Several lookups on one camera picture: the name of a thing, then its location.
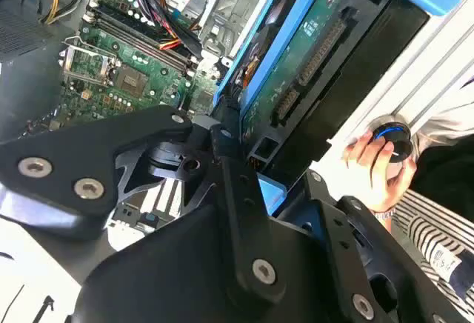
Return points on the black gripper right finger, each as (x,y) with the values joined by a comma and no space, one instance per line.
(335,234)

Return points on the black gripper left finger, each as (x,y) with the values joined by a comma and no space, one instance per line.
(74,152)

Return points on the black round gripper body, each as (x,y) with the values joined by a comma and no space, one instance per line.
(166,275)

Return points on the round black blue-ringed tool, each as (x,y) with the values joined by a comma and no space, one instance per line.
(401,145)

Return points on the hard disk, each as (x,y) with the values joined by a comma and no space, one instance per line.
(322,52)

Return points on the person's hand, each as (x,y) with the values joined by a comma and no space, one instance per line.
(374,182)

